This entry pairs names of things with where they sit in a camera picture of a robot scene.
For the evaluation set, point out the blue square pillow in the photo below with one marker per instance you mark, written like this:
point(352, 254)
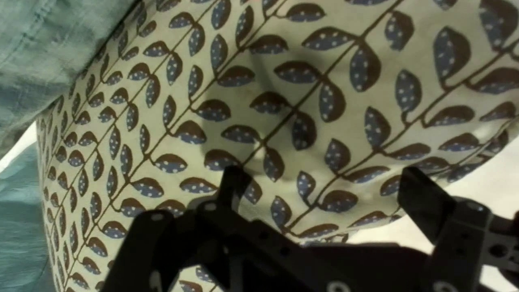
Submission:
point(48, 54)

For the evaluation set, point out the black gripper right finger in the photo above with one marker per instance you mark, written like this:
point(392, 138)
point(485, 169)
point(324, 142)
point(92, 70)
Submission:
point(464, 237)

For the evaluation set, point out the leaf print pillow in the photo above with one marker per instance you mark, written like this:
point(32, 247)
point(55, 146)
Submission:
point(269, 98)

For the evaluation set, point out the white sofa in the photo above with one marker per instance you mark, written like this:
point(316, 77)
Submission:
point(486, 184)

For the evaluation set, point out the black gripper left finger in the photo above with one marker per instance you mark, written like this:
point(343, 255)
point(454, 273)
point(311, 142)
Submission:
point(162, 249)

